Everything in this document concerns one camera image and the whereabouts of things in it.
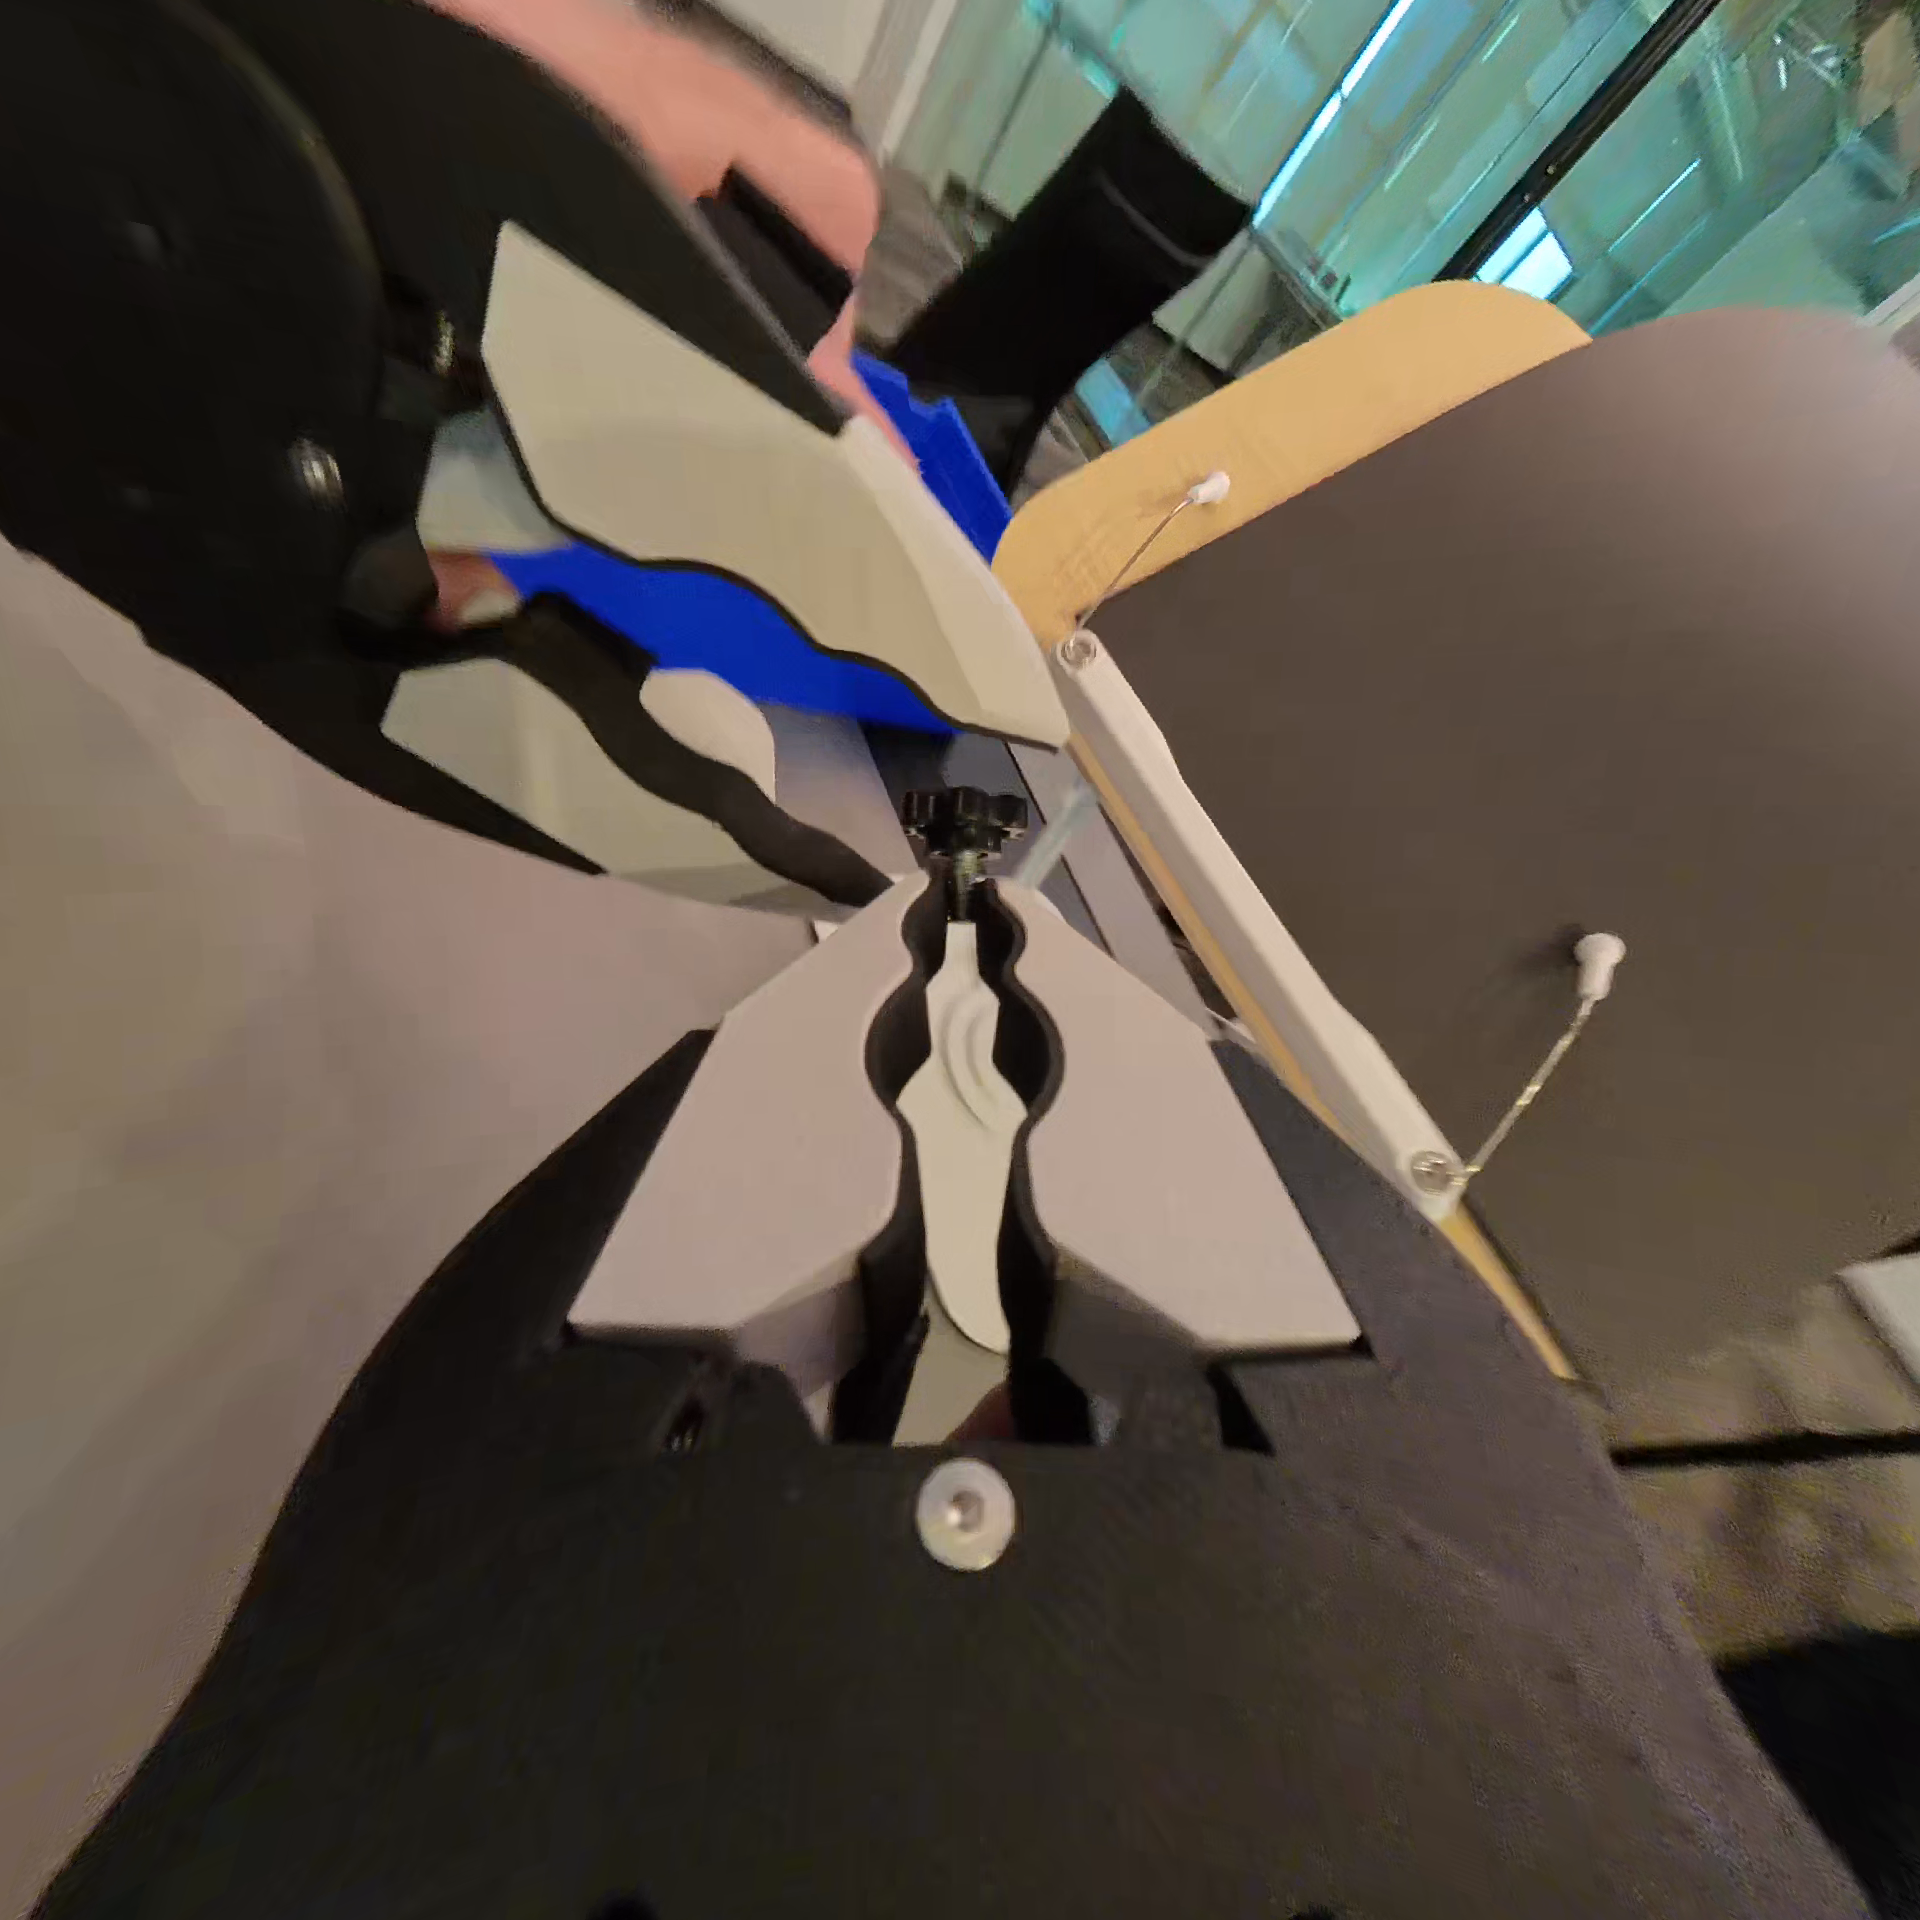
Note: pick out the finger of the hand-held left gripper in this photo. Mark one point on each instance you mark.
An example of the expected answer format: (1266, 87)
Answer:
(511, 749)
(720, 450)

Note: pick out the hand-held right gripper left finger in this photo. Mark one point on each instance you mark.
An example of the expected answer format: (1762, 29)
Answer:
(735, 1185)

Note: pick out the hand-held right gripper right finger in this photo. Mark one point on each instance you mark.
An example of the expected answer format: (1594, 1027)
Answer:
(1184, 1185)

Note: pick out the blue plastic bin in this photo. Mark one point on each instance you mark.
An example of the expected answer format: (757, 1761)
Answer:
(720, 628)

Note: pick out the small black spring part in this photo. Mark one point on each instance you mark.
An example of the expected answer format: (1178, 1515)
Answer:
(967, 825)

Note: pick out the person's left hand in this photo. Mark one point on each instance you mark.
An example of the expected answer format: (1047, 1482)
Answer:
(704, 89)

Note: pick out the black floor bin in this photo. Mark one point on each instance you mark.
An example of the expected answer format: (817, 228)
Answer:
(1079, 255)

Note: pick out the grey-topped wooden board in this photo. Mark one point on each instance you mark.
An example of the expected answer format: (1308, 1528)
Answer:
(1500, 749)

